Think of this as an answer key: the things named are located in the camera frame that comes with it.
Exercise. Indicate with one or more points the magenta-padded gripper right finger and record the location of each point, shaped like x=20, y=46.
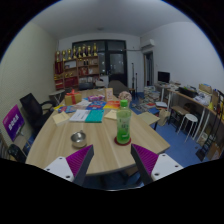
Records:
x=161, y=166

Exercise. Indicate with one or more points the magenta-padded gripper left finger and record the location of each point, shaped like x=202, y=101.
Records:
x=63, y=168

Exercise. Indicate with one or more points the green tea bottle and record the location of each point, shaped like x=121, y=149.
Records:
x=123, y=126

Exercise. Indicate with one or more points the small steel cup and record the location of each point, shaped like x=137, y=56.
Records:
x=78, y=139

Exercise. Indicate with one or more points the black mesh chair back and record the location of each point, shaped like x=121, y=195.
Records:
x=16, y=152

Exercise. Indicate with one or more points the beige notebook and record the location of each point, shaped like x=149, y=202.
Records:
x=60, y=118
x=110, y=114

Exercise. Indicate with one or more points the flat round red coaster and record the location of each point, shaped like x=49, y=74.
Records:
x=115, y=141

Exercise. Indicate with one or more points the white booklet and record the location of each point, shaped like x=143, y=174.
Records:
x=79, y=115

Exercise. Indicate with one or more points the white round stool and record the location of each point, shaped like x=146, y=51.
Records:
x=191, y=117

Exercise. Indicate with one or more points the teal book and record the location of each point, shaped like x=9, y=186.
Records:
x=94, y=116

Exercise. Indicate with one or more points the purple sign board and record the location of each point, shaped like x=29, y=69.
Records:
x=13, y=122

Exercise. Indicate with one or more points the black office chair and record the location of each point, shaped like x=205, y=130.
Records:
x=31, y=108

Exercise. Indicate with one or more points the blue colourful book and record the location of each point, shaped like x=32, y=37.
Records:
x=96, y=106

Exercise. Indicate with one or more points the yellow gift box, red ribbon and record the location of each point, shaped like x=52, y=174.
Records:
x=72, y=98

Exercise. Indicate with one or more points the long cluttered side desk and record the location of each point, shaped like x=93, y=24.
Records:
x=196, y=100

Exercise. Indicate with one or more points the small white table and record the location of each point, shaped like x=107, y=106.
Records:
x=57, y=93

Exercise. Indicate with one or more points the pink box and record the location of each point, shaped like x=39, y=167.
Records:
x=96, y=98

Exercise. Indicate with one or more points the pink flower bouquet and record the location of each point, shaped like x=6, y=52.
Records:
x=125, y=96

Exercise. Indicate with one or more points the orange book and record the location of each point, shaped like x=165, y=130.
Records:
x=111, y=105

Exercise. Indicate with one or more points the tan carton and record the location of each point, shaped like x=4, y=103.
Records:
x=109, y=94

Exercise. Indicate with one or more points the black computer monitor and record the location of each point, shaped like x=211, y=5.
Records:
x=163, y=77

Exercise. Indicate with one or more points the brown chair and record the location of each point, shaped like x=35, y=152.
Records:
x=118, y=86

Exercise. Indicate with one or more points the wooden shelf unit with trophies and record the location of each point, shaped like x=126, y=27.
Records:
x=75, y=68

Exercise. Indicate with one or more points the white wall air conditioner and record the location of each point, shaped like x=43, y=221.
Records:
x=148, y=43

